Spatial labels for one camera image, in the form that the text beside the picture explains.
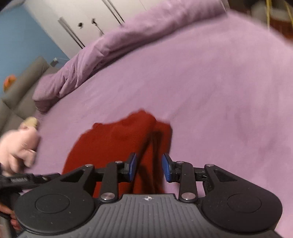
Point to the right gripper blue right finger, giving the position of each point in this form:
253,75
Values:
169,168

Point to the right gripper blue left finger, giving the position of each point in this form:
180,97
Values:
129,169

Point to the red knit cardigan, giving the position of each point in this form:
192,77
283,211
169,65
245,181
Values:
139,133

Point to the person's left hand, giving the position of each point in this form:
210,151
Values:
18,149

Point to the grey padded headboard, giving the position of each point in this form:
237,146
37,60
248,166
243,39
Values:
17,103

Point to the purple bed sheet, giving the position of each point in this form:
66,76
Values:
224,85

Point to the orange plush toy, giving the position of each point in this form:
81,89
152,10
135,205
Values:
8,82

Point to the purple rolled duvet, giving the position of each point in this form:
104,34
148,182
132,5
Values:
146,27

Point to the white wardrobe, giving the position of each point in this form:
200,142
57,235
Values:
72,25

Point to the yellow-legged side table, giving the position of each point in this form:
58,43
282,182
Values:
276,15

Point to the wall power socket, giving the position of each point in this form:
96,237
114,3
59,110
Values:
54,62

